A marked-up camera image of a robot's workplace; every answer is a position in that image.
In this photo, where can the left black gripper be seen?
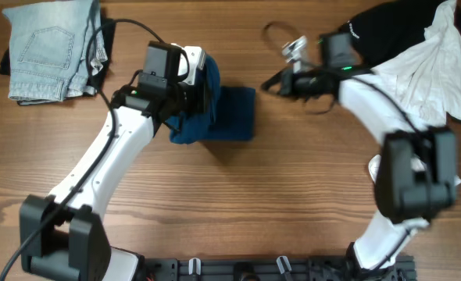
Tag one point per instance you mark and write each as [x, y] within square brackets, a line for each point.
[198, 104]

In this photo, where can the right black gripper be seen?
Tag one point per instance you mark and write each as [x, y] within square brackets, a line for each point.
[287, 84]

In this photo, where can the dark blue polo shirt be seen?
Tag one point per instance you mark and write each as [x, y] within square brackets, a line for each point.
[230, 117]

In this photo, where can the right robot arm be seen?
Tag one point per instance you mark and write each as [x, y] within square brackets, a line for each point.
[416, 175]

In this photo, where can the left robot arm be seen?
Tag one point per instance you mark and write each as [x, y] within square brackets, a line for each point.
[62, 234]

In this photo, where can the folded black garment under jeans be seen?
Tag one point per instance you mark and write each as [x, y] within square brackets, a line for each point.
[89, 91]

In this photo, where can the black t-shirt with logo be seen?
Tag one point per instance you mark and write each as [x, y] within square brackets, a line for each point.
[383, 32]

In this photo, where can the folded light blue jeans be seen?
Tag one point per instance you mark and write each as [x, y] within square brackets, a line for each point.
[48, 50]

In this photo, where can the white t-shirt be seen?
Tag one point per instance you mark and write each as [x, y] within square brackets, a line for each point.
[425, 79]

